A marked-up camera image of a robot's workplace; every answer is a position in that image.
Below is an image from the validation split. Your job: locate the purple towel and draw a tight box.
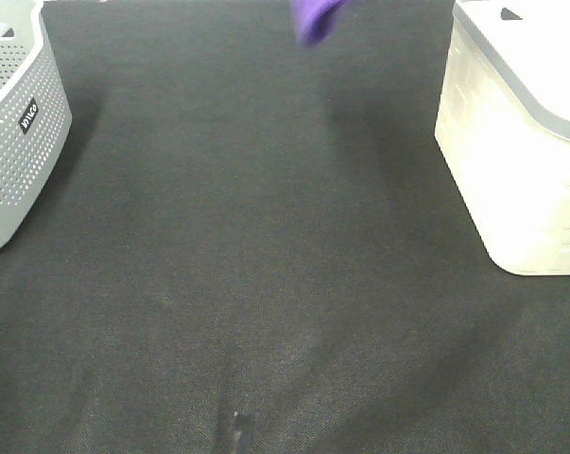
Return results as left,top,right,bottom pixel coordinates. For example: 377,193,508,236
289,0,349,47

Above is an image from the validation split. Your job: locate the black table cloth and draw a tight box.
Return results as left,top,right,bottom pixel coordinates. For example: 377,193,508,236
0,1,570,453

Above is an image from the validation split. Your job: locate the cream plastic basket grey rim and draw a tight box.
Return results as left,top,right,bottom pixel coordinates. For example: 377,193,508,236
435,1,570,275

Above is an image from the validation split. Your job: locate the grey perforated plastic basket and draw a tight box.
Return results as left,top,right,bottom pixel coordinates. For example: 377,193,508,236
0,1,72,249

